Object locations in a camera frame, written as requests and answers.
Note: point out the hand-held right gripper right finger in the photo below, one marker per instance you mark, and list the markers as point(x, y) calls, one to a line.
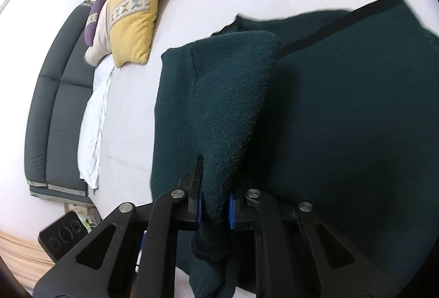
point(232, 212)

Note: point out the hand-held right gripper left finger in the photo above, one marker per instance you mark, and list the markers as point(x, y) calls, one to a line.
point(199, 208)

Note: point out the dark green sweater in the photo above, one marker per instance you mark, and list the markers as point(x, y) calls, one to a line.
point(343, 112)

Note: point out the bed with white sheet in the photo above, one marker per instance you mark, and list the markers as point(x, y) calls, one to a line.
point(130, 133)

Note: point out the white pillow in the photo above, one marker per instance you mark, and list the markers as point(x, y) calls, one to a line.
point(92, 133)

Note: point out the black device with dials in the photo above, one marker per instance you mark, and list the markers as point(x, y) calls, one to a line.
point(58, 239)

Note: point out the grey padded headboard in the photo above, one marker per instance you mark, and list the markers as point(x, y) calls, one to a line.
point(51, 112)

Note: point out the beige cloth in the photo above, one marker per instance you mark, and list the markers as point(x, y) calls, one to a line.
point(20, 253)

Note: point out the yellow patterned pillow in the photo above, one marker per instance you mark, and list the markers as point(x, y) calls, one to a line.
point(133, 27)

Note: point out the purple patterned pillow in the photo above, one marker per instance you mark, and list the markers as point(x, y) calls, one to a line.
point(96, 20)

